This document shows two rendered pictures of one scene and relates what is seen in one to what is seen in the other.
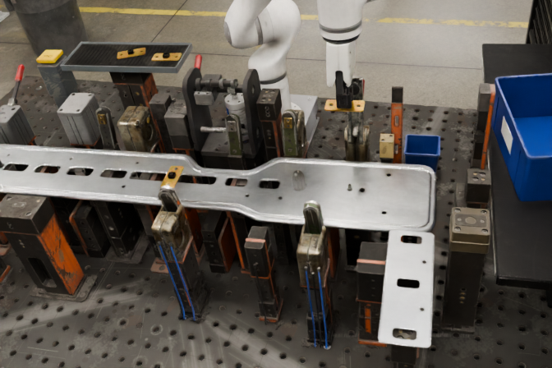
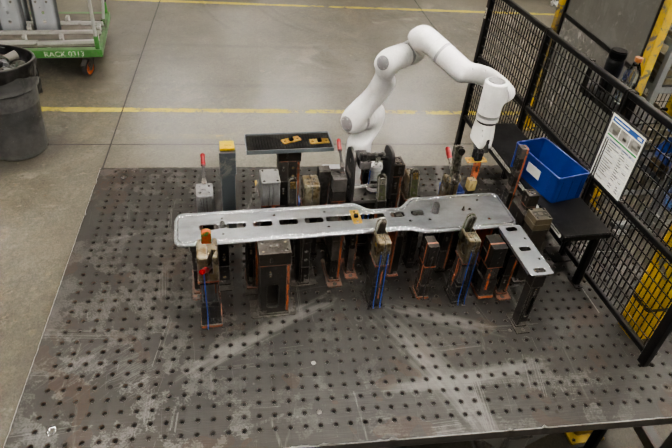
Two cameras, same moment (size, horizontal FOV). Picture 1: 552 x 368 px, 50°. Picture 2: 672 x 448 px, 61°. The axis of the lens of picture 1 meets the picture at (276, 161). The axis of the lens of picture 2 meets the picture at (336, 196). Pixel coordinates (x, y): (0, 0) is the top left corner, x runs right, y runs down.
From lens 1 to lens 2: 1.44 m
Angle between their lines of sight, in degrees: 26
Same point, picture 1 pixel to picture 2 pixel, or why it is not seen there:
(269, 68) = (367, 145)
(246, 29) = (364, 121)
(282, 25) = (379, 117)
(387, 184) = (479, 204)
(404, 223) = (502, 222)
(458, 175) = not seen: hidden behind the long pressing
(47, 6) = (21, 107)
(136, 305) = (334, 308)
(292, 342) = (443, 306)
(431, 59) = not seen: hidden behind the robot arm
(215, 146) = (359, 197)
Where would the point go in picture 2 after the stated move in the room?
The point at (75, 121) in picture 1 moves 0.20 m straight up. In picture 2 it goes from (273, 189) to (274, 146)
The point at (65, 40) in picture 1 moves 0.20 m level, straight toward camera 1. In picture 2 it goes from (32, 139) to (46, 150)
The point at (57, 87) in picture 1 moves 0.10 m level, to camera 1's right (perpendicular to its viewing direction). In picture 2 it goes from (229, 168) to (251, 163)
